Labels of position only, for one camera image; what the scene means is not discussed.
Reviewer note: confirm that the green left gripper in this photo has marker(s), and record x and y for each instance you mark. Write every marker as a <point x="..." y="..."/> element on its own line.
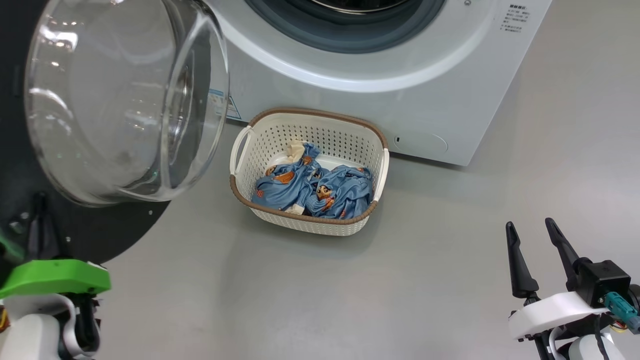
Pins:
<point x="55" y="277"/>

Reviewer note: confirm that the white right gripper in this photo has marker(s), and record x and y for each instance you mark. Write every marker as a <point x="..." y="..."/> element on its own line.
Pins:
<point x="550" y="312"/>

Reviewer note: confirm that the black-rimmed glass washer door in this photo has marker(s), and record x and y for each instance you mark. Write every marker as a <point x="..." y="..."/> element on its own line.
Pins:
<point x="125" y="100"/>

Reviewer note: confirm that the blue cartoon print garment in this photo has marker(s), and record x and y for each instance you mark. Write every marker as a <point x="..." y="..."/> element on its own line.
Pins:
<point x="350" y="195"/>

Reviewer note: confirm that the blue cartoon garment cream collar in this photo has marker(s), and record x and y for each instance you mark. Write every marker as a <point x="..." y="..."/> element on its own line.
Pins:
<point x="280" y="187"/>

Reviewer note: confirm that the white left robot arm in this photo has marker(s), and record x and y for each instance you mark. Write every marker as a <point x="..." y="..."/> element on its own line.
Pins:
<point x="30" y="335"/>

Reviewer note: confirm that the white front-load washing machine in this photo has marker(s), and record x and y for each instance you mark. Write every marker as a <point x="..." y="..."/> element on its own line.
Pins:
<point x="450" y="75"/>

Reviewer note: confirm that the cream perforated laundry basket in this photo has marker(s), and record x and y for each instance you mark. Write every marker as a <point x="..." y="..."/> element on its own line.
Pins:
<point x="310" y="225"/>

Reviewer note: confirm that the grey rubber door gasket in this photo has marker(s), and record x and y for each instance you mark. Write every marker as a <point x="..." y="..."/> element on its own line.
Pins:
<point x="350" y="45"/>

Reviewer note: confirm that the round white filter cover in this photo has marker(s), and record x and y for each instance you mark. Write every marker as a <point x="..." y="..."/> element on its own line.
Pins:
<point x="425" y="142"/>

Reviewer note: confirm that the blue energy label sticker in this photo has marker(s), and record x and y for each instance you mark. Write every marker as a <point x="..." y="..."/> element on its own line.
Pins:
<point x="234" y="110"/>

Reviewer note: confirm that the printed text label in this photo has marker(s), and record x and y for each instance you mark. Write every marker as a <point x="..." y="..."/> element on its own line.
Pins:
<point x="516" y="17"/>

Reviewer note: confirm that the steel perforated washer drum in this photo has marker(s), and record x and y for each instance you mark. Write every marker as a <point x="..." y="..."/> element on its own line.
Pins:
<point x="360" y="6"/>

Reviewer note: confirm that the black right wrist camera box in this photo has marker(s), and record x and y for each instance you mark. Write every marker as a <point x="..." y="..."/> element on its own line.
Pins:
<point x="602" y="280"/>

